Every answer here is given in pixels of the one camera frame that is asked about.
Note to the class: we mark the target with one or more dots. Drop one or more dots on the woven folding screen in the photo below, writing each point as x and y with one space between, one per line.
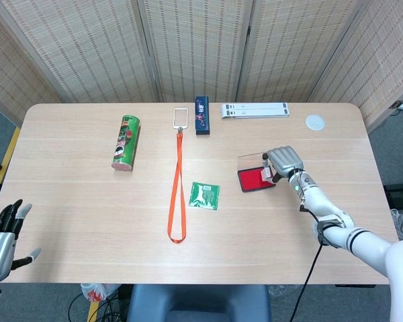
87 50

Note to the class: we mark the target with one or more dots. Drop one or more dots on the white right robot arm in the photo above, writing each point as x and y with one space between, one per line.
322 201

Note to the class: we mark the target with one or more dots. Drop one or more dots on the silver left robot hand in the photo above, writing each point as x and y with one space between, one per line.
0 251

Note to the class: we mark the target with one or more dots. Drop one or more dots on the green foil sachet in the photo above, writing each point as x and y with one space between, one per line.
205 198

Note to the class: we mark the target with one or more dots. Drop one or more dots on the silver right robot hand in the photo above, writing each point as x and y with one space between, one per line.
285 159

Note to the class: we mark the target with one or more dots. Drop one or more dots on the blue grey chair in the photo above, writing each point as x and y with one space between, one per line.
198 305

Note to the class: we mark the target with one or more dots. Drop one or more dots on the white red plastic bag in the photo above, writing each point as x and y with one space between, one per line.
94 293

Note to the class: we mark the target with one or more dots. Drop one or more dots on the red ink pad clear lid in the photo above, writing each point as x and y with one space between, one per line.
250 179

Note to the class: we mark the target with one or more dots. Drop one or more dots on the clear badge holder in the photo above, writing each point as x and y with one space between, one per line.
180 119

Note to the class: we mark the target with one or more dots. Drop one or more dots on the red and white stamp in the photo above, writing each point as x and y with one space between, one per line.
265 173

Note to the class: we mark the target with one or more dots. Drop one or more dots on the dark blue rectangular box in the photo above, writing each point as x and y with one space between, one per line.
202 115

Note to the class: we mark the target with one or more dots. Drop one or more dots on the white folding laptop stand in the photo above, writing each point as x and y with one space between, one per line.
255 110

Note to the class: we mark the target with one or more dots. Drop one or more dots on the green chips can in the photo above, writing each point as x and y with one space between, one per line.
126 144

